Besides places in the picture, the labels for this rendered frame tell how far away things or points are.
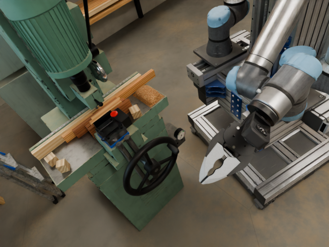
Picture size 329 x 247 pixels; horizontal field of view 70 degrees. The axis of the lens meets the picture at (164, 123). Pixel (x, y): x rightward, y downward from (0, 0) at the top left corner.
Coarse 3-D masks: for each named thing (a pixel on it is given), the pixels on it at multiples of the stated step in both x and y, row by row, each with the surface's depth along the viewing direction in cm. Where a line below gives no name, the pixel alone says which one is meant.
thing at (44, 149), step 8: (128, 80) 116; (120, 88) 113; (112, 96) 112; (88, 112) 107; (80, 120) 106; (64, 128) 103; (56, 136) 101; (48, 144) 100; (56, 144) 103; (32, 152) 98; (40, 152) 100; (48, 152) 102
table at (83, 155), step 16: (144, 112) 107; (64, 144) 104; (80, 144) 102; (96, 144) 101; (144, 144) 101; (80, 160) 97; (96, 160) 100; (112, 160) 97; (64, 176) 93; (80, 176) 98
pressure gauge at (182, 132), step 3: (177, 129) 124; (180, 129) 124; (183, 129) 125; (174, 132) 124; (177, 132) 123; (180, 132) 123; (183, 132) 125; (174, 135) 125; (177, 135) 123; (180, 135) 125; (183, 135) 127; (177, 138) 124
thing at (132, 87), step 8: (152, 72) 119; (136, 80) 116; (144, 80) 118; (128, 88) 114; (136, 88) 117; (120, 96) 112; (128, 96) 116; (72, 128) 104; (64, 136) 102; (72, 136) 105
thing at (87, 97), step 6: (72, 84) 102; (90, 84) 100; (72, 90) 103; (78, 90) 99; (90, 90) 97; (96, 90) 97; (78, 96) 102; (84, 96) 96; (90, 96) 96; (96, 96) 98; (84, 102) 101; (90, 102) 97; (90, 108) 99
